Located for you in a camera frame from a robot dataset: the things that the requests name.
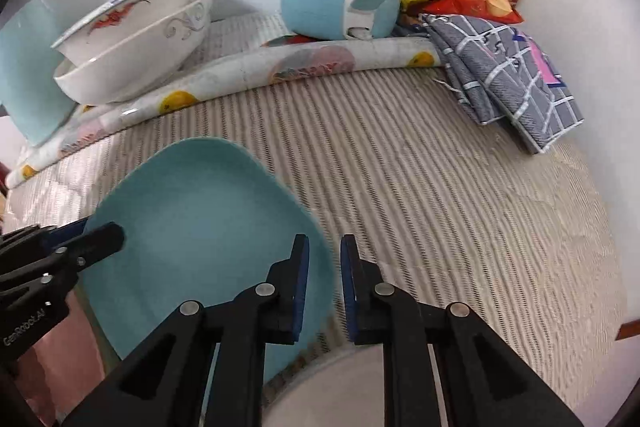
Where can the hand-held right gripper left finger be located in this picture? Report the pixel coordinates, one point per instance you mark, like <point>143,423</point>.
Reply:
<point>301,287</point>

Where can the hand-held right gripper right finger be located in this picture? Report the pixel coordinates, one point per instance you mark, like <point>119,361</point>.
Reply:
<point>346,287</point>

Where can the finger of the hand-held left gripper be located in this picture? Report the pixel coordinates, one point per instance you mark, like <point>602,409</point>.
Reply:
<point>100,239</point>
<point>65,232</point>

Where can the teal square plate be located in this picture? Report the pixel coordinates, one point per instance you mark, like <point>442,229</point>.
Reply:
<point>200,217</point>

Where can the striped beige tablecloth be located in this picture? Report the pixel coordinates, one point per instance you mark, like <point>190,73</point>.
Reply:
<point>425,187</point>

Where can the light blue thermos jug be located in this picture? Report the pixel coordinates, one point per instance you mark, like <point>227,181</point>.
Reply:
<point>30,72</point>

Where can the large white bowl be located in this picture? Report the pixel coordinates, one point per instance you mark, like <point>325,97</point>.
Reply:
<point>135,67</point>

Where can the white bowl with fish print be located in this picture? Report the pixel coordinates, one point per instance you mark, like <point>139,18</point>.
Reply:
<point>115,27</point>

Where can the fruit print table mat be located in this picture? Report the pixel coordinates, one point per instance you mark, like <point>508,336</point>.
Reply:
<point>240,72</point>

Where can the grey plaid folded cloth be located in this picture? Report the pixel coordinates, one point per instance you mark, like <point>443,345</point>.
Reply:
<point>500,72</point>

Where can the red chip bag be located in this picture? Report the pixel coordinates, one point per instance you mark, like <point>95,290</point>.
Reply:
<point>480,4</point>

